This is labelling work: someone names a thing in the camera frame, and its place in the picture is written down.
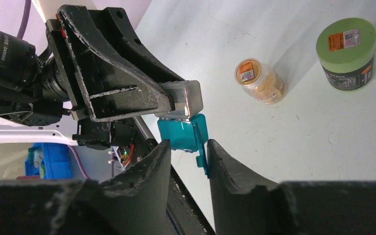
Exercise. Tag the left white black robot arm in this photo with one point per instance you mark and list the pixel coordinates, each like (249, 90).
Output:
(30, 94)

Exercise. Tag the blue storage bin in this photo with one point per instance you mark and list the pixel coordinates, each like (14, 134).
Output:
(48, 161)

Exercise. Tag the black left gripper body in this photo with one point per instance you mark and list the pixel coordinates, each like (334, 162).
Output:
(65, 65)

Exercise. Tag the clear pill bottle gold lid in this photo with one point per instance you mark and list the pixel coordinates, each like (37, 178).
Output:
(260, 81)

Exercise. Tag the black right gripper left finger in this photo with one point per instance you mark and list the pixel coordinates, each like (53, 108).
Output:
(36, 207)

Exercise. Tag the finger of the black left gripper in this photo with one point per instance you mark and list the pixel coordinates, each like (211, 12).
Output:
(112, 88)
(115, 26)

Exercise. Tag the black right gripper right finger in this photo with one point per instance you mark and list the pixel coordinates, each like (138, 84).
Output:
(246, 203)

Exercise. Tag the green lidded black jar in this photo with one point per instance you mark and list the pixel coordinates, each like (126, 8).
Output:
(346, 51)

